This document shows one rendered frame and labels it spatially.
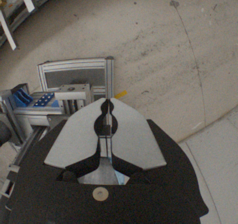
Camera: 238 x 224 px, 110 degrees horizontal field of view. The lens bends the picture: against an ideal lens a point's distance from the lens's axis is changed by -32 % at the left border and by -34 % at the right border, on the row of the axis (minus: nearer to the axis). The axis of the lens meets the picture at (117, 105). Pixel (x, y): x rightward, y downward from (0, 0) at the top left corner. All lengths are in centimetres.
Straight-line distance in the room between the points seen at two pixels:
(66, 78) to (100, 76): 37
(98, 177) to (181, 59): 154
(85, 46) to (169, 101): 131
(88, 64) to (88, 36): 37
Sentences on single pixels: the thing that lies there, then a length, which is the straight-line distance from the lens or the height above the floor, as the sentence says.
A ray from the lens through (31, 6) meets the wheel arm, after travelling 60.
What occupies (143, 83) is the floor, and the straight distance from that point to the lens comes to 156.
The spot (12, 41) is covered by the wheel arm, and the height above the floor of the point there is 86.
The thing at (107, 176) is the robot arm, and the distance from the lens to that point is 40.
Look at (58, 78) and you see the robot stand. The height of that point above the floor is 21.
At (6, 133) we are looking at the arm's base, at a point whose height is 107.
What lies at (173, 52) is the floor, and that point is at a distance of 160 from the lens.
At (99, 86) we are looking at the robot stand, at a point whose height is 22.
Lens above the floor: 142
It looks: 60 degrees down
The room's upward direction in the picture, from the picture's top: 177 degrees clockwise
